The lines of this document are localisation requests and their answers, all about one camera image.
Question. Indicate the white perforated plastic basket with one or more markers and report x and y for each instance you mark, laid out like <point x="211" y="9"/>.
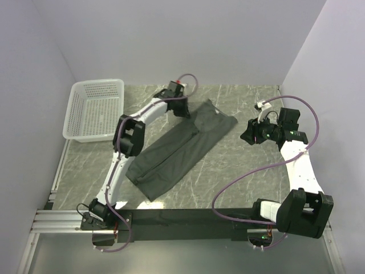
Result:
<point x="93" y="110"/>

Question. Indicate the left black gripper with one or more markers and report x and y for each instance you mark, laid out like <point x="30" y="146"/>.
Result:
<point x="184" y="112"/>

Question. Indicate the aluminium frame rail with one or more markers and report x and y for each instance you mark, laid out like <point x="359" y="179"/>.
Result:
<point x="49" y="221"/>

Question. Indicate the black base crossbar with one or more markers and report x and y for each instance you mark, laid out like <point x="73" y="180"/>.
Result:
<point x="170" y="224"/>

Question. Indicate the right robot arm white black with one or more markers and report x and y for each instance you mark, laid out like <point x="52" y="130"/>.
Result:
<point x="306" y="209"/>

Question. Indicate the dark grey t shirt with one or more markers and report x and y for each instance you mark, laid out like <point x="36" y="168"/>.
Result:
<point x="158" y="168"/>

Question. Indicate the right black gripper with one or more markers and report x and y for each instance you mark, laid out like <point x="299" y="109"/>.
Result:
<point x="253" y="130"/>

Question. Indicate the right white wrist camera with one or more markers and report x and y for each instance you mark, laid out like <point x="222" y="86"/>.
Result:
<point x="263" y="108"/>

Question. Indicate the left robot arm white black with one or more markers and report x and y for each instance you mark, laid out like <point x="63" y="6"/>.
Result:
<point x="128" y="143"/>

